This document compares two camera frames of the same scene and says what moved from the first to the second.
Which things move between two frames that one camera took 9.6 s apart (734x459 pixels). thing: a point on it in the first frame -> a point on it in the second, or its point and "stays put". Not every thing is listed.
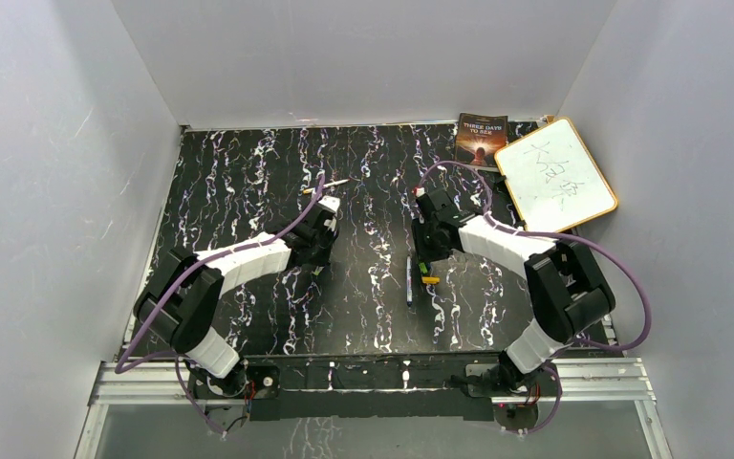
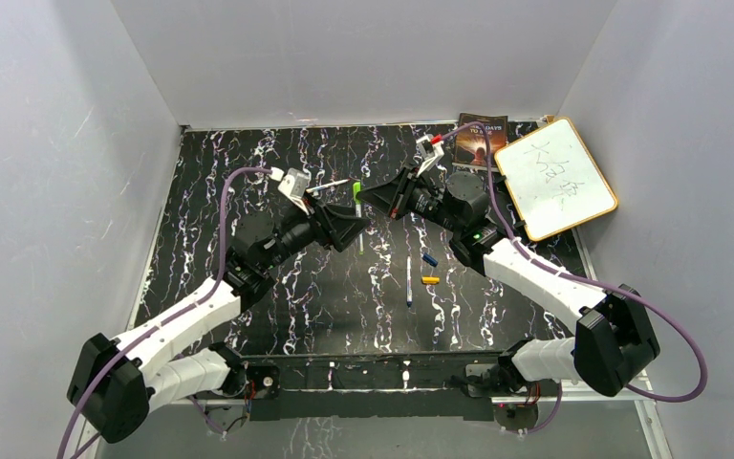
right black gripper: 422,253 -> 393,197
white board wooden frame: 553,181 stays put
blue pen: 409,280 stays put
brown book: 479,137 stays put
